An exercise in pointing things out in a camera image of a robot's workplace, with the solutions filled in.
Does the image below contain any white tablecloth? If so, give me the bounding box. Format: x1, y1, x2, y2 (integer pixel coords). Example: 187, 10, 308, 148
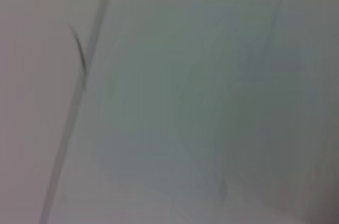
0, 0, 339, 224

